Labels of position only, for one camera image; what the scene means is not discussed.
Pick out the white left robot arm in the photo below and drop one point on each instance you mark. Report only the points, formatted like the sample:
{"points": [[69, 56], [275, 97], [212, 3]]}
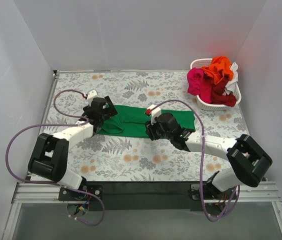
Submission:
{"points": [[49, 158]]}

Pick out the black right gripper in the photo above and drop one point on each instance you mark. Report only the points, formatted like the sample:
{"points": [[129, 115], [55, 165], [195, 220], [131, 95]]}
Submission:
{"points": [[150, 128]]}

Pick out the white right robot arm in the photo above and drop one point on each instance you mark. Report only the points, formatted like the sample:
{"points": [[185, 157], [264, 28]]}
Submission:
{"points": [[248, 161]]}

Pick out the floral patterned table mat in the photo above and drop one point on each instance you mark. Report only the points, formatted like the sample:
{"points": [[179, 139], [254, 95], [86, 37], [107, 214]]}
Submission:
{"points": [[116, 158]]}

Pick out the green t-shirt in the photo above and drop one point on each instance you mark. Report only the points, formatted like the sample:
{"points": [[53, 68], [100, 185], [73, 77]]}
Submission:
{"points": [[130, 122]]}

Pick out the white perforated laundry basket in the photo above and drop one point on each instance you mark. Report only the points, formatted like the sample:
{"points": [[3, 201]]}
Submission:
{"points": [[198, 63]]}

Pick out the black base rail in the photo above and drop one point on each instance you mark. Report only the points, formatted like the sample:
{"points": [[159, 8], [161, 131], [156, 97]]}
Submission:
{"points": [[146, 195]]}

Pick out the white t-shirt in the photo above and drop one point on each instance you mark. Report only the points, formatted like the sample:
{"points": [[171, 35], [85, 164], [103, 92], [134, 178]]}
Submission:
{"points": [[231, 84]]}

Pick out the orange t-shirt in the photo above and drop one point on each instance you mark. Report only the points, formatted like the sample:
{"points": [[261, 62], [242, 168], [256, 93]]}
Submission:
{"points": [[219, 69]]}

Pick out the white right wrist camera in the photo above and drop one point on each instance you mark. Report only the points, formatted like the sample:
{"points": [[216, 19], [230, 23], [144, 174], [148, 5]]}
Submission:
{"points": [[153, 111]]}

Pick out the dark red t-shirt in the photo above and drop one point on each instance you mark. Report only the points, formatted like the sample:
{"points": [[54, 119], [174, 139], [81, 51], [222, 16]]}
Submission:
{"points": [[215, 94]]}

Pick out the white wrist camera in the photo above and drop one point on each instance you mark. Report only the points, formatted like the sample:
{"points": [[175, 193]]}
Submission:
{"points": [[153, 111], [90, 95]]}

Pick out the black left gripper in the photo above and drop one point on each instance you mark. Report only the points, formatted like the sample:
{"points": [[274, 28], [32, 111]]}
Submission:
{"points": [[111, 107]]}

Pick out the magenta t-shirt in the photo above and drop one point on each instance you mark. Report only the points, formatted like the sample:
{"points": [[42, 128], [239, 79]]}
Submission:
{"points": [[199, 85]]}

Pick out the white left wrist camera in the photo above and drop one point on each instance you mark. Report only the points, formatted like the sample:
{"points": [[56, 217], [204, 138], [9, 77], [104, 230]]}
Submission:
{"points": [[90, 95]]}

